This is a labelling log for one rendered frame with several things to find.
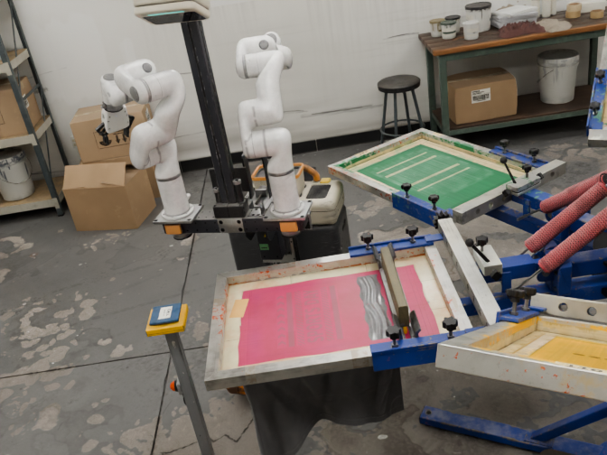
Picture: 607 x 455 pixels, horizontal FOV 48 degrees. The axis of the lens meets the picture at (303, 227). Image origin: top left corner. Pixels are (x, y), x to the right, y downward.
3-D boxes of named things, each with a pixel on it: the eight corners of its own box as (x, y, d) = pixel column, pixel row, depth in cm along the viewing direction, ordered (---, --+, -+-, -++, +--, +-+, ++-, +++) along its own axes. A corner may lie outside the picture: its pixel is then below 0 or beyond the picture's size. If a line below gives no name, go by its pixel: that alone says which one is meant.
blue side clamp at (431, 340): (374, 372, 193) (371, 352, 189) (371, 360, 197) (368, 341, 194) (478, 356, 192) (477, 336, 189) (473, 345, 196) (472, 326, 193)
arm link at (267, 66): (280, 41, 230) (226, 50, 231) (295, 151, 230) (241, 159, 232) (284, 51, 244) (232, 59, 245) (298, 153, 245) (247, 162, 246)
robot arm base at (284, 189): (277, 198, 257) (270, 161, 250) (309, 197, 254) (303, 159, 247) (266, 218, 244) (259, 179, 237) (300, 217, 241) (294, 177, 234)
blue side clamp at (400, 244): (351, 270, 242) (349, 253, 238) (350, 263, 246) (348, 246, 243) (434, 257, 241) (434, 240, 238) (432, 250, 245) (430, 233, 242)
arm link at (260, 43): (277, 71, 236) (236, 78, 237) (283, 81, 257) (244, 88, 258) (271, 24, 235) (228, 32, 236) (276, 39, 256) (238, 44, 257)
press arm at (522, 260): (480, 284, 213) (480, 271, 211) (475, 274, 219) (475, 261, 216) (535, 275, 213) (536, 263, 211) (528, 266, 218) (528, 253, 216)
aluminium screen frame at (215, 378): (207, 391, 194) (203, 381, 193) (219, 282, 246) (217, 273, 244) (478, 349, 192) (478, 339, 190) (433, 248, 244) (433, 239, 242)
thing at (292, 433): (269, 470, 220) (244, 371, 200) (269, 462, 223) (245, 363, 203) (409, 450, 219) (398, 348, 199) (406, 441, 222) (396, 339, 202)
